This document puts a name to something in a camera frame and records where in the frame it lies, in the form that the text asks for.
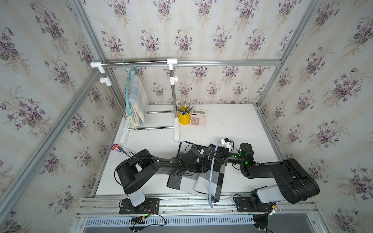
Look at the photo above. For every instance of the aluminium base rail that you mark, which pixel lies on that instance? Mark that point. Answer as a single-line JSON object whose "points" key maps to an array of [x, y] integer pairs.
{"points": [[179, 210]]}

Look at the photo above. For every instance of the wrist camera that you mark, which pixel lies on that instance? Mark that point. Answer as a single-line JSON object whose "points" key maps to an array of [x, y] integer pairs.
{"points": [[196, 150], [227, 143]]}

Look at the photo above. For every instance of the yellow pencil cup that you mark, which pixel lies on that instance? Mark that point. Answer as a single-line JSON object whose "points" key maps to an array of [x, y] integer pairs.
{"points": [[184, 119]]}

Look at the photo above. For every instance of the black white checkered scarf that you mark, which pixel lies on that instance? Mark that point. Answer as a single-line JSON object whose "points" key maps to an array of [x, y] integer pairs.
{"points": [[206, 185]]}

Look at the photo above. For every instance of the bundle of pencils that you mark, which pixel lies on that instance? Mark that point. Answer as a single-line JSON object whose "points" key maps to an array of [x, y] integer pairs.
{"points": [[184, 109]]}

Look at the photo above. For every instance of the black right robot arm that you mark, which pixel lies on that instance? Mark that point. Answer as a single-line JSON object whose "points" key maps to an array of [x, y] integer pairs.
{"points": [[293, 183]]}

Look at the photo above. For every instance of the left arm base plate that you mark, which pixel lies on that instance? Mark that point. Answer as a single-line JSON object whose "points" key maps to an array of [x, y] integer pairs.
{"points": [[142, 205]]}

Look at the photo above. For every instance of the blue cream plaid scarf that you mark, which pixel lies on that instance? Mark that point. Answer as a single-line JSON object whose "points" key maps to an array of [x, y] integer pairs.
{"points": [[138, 102]]}

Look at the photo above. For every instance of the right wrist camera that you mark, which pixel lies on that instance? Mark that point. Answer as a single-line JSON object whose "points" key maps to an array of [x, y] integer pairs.
{"points": [[227, 143]]}

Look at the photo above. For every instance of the white metal clothes rack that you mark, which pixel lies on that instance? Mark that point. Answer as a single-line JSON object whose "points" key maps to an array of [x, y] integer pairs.
{"points": [[169, 62]]}

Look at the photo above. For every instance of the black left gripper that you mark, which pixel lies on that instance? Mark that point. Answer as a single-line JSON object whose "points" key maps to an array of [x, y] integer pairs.
{"points": [[204, 168]]}

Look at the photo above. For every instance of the pink calculator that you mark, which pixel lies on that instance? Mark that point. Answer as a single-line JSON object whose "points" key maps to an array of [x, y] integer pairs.
{"points": [[198, 117]]}

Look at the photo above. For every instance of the teal plastic hanger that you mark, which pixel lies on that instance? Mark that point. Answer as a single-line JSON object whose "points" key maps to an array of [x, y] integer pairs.
{"points": [[129, 77]]}

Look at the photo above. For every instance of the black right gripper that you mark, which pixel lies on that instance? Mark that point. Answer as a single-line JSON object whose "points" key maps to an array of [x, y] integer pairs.
{"points": [[225, 156]]}

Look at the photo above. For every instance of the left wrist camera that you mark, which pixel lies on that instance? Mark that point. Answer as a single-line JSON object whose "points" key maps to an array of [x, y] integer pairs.
{"points": [[196, 150]]}

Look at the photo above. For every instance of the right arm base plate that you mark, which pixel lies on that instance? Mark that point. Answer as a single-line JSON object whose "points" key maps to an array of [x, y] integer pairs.
{"points": [[250, 204]]}

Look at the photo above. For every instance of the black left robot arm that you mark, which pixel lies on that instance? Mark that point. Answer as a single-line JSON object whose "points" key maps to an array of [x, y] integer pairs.
{"points": [[133, 173]]}

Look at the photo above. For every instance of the red blue white packet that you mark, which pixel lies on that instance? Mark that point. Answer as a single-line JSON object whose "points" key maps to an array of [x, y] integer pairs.
{"points": [[122, 150]]}

